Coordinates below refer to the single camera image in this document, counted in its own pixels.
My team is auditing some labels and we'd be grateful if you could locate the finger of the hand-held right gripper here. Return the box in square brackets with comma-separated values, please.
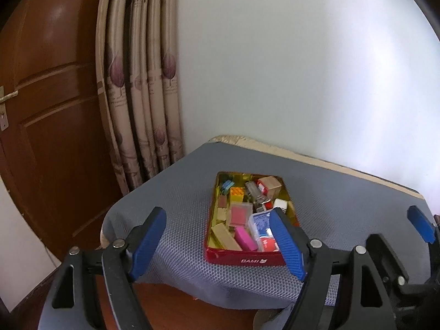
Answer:
[406, 205, 440, 244]
[365, 233, 411, 287]

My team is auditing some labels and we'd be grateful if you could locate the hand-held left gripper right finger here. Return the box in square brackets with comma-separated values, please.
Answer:
[269, 208, 396, 330]

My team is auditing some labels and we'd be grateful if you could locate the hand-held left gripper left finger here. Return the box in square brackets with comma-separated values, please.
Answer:
[38, 207, 167, 330]

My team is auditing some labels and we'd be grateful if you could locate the clear plastic box blue label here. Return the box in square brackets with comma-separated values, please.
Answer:
[248, 211, 280, 253]

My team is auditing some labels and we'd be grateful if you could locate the pink block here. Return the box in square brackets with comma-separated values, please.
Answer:
[234, 226, 259, 251]

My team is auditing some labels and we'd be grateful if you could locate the red tin box gold inside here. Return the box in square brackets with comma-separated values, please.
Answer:
[203, 171, 303, 267]

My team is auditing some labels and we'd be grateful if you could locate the clear box red ink pad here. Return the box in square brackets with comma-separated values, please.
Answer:
[229, 203, 254, 228]

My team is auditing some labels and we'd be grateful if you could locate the small brown cardboard box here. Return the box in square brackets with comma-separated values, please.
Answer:
[257, 176, 283, 200]

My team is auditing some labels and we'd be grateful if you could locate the beige patterned curtain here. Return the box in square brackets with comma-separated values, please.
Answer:
[95, 0, 186, 193]

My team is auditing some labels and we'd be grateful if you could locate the brown wooden door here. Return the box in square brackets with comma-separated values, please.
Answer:
[0, 0, 129, 258]

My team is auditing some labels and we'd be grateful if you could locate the brass door handle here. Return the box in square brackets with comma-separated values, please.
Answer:
[0, 86, 19, 131]

